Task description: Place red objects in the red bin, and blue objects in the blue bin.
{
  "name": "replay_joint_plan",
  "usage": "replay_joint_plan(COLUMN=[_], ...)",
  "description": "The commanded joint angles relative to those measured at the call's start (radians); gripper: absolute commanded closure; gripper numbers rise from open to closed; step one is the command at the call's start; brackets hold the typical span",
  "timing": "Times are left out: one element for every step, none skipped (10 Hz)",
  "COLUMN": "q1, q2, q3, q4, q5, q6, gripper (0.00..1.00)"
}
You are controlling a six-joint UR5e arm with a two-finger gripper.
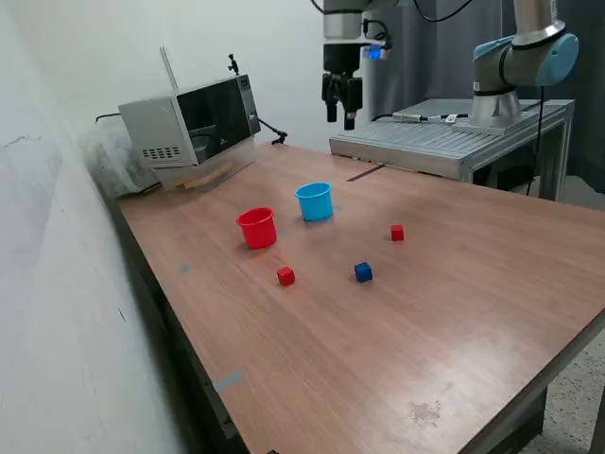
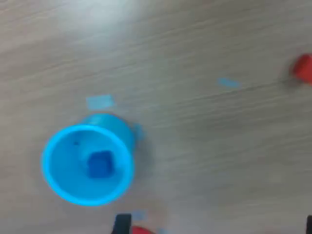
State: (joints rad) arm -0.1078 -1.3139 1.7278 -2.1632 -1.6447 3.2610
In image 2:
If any red cube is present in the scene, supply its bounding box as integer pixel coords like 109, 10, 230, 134
291, 53, 312, 85

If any blue cube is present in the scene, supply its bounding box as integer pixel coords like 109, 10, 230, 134
86, 151, 116, 179

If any blue cup bin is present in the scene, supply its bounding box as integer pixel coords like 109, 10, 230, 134
40, 113, 136, 207

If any blue tape piece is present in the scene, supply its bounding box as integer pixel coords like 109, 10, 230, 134
217, 77, 241, 89

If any red cup bin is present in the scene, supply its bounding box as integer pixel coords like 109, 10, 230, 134
131, 225, 158, 234

